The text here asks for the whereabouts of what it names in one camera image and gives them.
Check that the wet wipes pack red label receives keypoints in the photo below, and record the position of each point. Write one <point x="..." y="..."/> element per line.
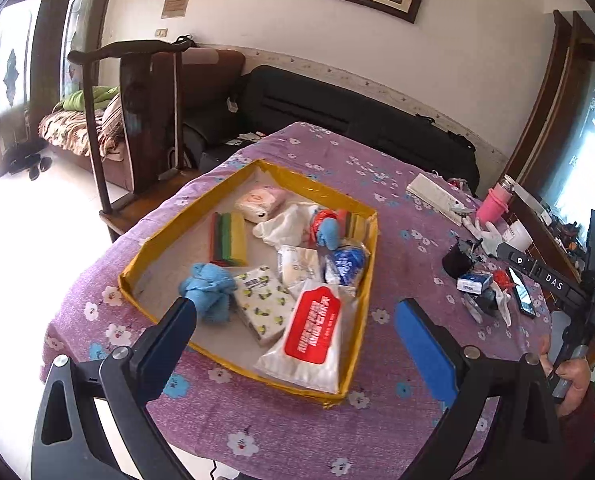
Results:
<point x="310" y="332"/>

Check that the person's right hand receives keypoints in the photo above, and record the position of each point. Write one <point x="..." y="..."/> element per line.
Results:
<point x="575" y="382"/>

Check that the white towel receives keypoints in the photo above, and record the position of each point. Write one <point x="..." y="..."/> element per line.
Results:
<point x="285" y="225"/>

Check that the black round cup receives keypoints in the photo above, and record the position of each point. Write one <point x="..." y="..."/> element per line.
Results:
<point x="457" y="260"/>

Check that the purple floral tablecloth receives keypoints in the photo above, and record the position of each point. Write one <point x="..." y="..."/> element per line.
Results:
<point x="417" y="260"/>

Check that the bag of coloured sponges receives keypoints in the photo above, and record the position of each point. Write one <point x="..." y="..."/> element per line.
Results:
<point x="230" y="237"/>

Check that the floral print tissue pack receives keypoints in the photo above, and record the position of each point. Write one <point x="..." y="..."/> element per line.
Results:
<point x="265" y="305"/>

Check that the white tissue pack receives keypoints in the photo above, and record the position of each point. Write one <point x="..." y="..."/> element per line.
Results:
<point x="297" y="265"/>

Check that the person's right forearm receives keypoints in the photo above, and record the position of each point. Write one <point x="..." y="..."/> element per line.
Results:
<point x="580" y="430"/>

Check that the pink tissue pack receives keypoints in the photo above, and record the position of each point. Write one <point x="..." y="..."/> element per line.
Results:
<point x="260" y="202"/>

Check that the yellow cardboard box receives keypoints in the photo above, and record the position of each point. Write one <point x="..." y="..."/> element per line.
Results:
<point x="147" y="280"/>

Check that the blue towel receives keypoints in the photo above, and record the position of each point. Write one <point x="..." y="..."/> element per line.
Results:
<point x="210" y="292"/>

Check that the dark wooden chair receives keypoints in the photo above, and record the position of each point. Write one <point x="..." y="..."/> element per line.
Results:
<point x="95" y="110"/>

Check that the white glove green cuff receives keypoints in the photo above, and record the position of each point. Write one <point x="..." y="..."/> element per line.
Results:
<point x="485" y="235"/>

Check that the black smartphone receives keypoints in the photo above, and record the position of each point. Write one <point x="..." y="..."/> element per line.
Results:
<point x="522" y="292"/>

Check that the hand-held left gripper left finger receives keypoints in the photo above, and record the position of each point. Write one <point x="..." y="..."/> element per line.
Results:
<point x="172" y="330"/>

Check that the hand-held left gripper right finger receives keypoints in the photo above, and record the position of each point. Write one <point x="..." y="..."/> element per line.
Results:
<point x="422" y="340"/>

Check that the bed with floral blanket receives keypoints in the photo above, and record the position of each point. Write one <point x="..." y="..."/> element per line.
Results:
<point x="72" y="130"/>

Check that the pink thermos bottle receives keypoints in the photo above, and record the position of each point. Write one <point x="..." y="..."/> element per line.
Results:
<point x="495" y="205"/>

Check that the small wall plaque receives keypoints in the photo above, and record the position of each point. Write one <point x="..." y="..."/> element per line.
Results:
<point x="176" y="4"/>

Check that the black sofa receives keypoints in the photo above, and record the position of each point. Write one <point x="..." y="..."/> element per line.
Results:
<point x="327" y="105"/>

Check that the white plastic jar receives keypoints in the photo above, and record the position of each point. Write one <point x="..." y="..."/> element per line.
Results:
<point x="516" y="235"/>

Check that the wall light switch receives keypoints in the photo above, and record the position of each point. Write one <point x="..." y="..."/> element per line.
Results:
<point x="161" y="32"/>

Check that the blue and red toy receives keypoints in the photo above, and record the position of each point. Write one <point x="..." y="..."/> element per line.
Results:
<point x="322" y="220"/>

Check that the blue white plastic bag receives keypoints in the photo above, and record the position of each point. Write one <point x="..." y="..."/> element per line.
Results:
<point x="347" y="262"/>

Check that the black shoes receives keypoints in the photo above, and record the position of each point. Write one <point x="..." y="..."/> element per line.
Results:
<point x="30" y="165"/>

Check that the wooden glass door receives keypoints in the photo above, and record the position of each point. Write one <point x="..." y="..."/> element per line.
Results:
<point x="22" y="60"/>

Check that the green pillow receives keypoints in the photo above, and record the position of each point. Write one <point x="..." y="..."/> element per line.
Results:
<point x="85" y="100"/>

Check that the blue carton with barcode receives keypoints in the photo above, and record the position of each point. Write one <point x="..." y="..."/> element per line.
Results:
<point x="472" y="282"/>

